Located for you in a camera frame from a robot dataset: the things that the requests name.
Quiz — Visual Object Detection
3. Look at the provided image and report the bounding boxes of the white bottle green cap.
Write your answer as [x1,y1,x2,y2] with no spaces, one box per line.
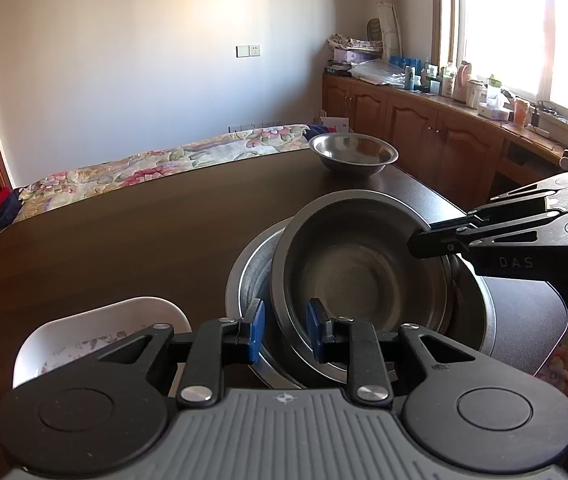
[441,61,456,99]

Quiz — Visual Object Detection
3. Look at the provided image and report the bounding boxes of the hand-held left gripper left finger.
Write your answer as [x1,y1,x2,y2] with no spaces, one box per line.
[98,298,266,409]

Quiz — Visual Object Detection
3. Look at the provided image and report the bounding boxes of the patterned curtain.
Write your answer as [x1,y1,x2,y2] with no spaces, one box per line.
[368,0,404,59]

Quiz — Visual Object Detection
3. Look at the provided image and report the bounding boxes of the pink white appliance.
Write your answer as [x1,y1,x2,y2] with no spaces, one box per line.
[455,60,475,104]

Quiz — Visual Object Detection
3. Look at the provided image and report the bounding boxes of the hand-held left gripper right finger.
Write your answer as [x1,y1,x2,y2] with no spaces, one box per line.
[306,298,476,409]

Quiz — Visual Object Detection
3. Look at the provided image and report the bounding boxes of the white power strip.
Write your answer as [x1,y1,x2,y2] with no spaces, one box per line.
[530,102,568,135]

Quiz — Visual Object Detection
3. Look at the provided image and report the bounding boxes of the pink box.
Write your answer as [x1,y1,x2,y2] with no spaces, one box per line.
[333,49,381,65]

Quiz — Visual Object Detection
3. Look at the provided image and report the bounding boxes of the small steel bowl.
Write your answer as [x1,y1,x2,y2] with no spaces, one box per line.
[308,133,399,177]

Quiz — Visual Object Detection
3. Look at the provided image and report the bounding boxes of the large steel bowl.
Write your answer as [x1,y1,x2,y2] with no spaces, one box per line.
[225,216,496,391]

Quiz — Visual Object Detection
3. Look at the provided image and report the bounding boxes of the medium steel bowl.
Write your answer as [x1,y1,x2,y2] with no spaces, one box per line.
[271,189,461,368]

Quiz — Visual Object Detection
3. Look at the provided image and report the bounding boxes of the white floral square plate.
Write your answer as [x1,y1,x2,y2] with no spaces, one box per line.
[12,297,192,390]

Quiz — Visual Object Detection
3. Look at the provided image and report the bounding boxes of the stack of newspapers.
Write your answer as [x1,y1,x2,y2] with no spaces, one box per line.
[327,33,385,54]

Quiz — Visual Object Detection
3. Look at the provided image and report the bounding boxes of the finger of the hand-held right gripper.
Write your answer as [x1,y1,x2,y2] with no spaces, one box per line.
[406,210,568,261]
[428,172,568,232]

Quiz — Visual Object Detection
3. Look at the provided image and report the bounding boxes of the clear plastic bag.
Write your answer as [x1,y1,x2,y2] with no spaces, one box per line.
[351,59,407,86]

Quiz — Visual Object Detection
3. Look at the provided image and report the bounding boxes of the white cup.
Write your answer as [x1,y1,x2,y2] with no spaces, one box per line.
[465,79,488,110]

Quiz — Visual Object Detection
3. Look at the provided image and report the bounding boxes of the wooden base cabinet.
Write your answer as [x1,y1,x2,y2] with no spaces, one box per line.
[322,74,568,212]

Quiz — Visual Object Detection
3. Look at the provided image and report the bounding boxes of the white cardboard box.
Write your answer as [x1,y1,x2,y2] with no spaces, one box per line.
[319,115,351,134]

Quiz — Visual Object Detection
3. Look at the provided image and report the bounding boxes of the window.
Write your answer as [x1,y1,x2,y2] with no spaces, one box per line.
[434,0,568,127]

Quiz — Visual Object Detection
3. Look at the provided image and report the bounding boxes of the tissue box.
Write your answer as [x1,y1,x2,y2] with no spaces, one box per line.
[477,102,514,121]

